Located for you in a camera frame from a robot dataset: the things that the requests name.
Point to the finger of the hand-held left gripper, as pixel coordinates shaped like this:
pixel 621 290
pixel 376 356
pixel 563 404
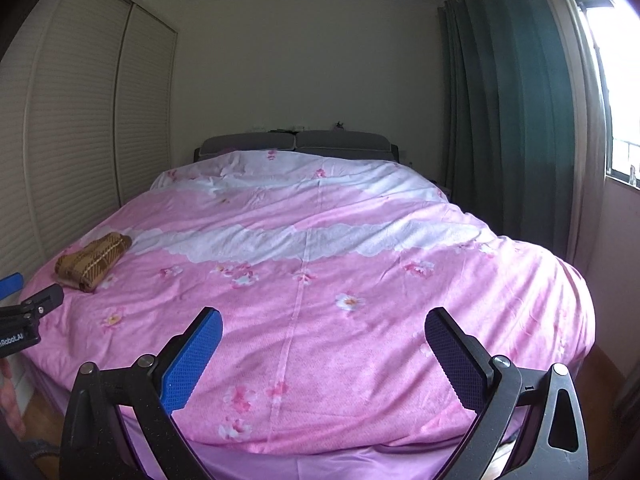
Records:
pixel 10 285
pixel 45 299

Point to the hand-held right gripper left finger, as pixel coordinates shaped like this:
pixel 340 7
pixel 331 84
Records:
pixel 192 355

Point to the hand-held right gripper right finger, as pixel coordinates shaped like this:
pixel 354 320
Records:
pixel 455 360

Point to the brown beige knit sock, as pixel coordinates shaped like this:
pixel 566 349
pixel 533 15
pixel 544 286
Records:
pixel 92 260

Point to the person's left forearm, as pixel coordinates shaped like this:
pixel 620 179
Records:
pixel 11 400

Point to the grey slipper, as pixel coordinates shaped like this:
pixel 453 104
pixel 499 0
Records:
pixel 45 449

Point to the pink floral duvet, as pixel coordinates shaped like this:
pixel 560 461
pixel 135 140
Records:
pixel 350 260

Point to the purple bed sheet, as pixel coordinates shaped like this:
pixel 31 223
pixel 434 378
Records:
pixel 300 464

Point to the cream louvered wardrobe door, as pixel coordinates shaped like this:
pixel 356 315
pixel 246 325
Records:
pixel 147 105
pixel 60 125

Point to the grey headboard cushion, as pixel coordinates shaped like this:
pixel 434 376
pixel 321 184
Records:
pixel 345 142
pixel 250 144

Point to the teal curtain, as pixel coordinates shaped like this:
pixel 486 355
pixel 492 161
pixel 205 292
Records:
pixel 500 110

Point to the small bottle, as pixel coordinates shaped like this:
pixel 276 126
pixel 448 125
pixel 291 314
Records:
pixel 633 175

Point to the small dark ornament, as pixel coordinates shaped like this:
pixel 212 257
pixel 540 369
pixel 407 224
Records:
pixel 340 125

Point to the window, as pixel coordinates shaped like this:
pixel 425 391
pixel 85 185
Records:
pixel 617 90

